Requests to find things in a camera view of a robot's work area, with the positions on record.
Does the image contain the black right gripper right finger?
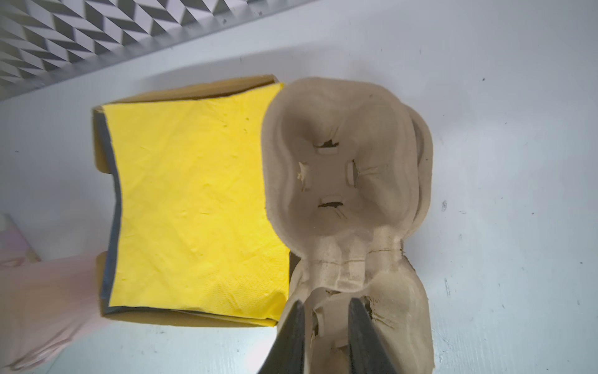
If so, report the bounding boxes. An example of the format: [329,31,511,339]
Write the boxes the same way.
[347,298,397,374]

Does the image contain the pink metal bucket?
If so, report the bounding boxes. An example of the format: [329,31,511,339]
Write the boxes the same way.
[1,254,110,373]

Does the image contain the white patterned gift bag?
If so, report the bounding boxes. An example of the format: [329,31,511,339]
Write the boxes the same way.
[0,213,40,269]

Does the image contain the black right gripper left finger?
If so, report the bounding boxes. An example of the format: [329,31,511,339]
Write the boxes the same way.
[258,301,305,374]

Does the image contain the brown pulp cup carrier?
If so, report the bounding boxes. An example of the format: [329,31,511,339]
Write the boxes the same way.
[261,78,419,373]

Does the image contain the stacked pulp cup carriers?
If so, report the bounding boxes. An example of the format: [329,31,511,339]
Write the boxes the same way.
[279,104,436,374]

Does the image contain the brown cardboard napkin box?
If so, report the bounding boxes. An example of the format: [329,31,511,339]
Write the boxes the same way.
[92,74,300,328]

